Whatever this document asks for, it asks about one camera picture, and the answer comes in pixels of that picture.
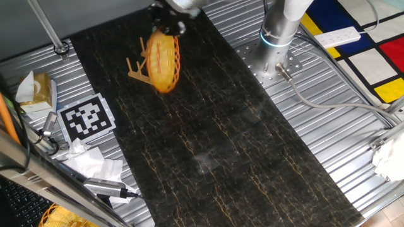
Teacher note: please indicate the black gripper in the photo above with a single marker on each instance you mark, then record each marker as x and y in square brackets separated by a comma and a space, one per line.
[165, 17]

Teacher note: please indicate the white power strip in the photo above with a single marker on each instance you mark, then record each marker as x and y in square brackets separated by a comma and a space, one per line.
[337, 37]

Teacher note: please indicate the gold tissue pack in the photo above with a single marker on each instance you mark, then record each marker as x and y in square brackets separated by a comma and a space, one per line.
[39, 91]

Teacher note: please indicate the yellow woven basket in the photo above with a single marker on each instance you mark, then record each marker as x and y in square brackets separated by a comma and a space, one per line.
[63, 219]

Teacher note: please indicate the crumpled white tissue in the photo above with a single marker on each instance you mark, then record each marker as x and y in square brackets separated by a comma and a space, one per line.
[77, 147]

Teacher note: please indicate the silver aluminium pole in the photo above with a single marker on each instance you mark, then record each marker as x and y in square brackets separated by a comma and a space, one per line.
[47, 28]

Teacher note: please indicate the white crumpled cloth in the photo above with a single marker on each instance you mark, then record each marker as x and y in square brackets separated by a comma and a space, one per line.
[389, 159]

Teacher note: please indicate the colourful block pattern cloth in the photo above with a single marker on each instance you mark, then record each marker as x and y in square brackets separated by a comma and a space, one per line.
[372, 63]

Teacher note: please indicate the black white fiducial marker board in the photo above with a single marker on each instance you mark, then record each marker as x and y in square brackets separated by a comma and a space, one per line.
[86, 118]

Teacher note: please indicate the wooden dish rack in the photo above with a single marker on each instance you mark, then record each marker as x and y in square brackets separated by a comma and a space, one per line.
[137, 75]

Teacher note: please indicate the yellow orange woven dish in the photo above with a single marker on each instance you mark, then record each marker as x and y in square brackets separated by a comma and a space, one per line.
[162, 61]

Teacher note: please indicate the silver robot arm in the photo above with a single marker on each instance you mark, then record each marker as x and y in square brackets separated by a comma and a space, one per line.
[277, 28]

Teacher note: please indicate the flat white tissue sheet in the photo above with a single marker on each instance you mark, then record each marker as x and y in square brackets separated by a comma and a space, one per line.
[94, 164]

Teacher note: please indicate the black marble pattern mat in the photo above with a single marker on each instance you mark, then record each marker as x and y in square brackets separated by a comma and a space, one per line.
[221, 142]

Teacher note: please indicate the silver adapter box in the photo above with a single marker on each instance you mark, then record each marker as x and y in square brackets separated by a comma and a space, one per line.
[104, 186]

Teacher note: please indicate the orange stick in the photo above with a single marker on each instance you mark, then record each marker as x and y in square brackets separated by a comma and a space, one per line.
[7, 119]

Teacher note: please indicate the black keyboard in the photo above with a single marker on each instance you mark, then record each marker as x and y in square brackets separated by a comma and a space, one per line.
[22, 205]

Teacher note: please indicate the silver metal frame bar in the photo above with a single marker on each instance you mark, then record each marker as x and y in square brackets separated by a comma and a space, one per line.
[47, 183]

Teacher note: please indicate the aluminium frame profile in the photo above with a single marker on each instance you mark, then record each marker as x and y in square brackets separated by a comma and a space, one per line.
[385, 137]

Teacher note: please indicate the small silver camera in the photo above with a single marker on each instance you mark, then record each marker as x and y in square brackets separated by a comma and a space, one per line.
[49, 123]

